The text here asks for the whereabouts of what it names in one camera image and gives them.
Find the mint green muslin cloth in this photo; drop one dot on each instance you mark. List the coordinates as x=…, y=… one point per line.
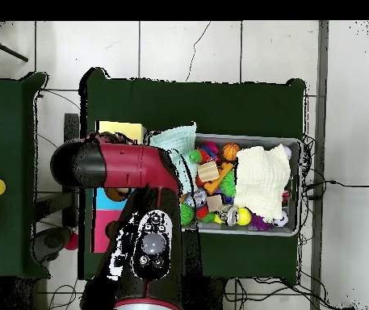
x=177, y=139

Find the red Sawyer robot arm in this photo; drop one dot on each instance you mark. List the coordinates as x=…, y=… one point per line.
x=126, y=166

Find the clear mesh bin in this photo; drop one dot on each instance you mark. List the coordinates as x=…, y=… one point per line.
x=252, y=139

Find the wooden box with three holes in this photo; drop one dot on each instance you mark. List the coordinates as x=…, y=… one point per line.
x=106, y=203

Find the ridged wooden block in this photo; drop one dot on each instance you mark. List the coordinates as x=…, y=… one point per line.
x=208, y=171

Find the clear glitter ball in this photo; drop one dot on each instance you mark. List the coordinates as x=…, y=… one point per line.
x=200, y=197

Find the green spiky ball with eyes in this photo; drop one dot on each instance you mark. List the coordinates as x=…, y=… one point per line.
x=187, y=214

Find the small orange basketball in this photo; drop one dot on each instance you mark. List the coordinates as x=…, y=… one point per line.
x=231, y=151

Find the yellow ball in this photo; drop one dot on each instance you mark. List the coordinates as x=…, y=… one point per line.
x=244, y=216

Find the cream muslin cloth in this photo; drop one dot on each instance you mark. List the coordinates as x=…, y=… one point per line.
x=261, y=180

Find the black padded upright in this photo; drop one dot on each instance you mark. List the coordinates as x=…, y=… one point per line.
x=71, y=126

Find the dark green side table cloth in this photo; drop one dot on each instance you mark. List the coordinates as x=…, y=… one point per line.
x=3, y=252

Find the black tripod leg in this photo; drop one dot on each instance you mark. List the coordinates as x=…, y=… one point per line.
x=6, y=50

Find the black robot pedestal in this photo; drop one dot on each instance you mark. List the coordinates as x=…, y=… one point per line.
x=213, y=297

